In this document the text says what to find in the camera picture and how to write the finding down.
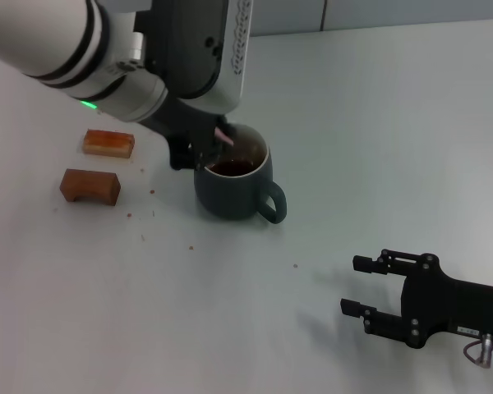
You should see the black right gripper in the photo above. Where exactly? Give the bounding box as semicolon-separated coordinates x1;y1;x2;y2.
339;249;493;350

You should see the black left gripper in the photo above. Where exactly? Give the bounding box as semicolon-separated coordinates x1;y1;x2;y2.
141;97;233;172

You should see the pink handled metal spoon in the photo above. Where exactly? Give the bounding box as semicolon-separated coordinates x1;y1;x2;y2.
214;126;234;146

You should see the dark grey ceramic mug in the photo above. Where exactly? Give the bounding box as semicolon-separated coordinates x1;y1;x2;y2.
193;122;288;225

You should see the black and white wrist housing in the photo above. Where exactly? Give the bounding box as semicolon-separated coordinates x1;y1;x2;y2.
133;0;252;115

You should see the light stained wooden block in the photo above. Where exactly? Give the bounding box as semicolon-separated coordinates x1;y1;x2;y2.
81;129;136;160

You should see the dark brown notched wooden block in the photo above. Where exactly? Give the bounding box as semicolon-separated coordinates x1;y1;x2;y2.
59;168;121;208

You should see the right gripper cable with plug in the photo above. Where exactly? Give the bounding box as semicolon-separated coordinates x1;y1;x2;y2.
463;333;493;369

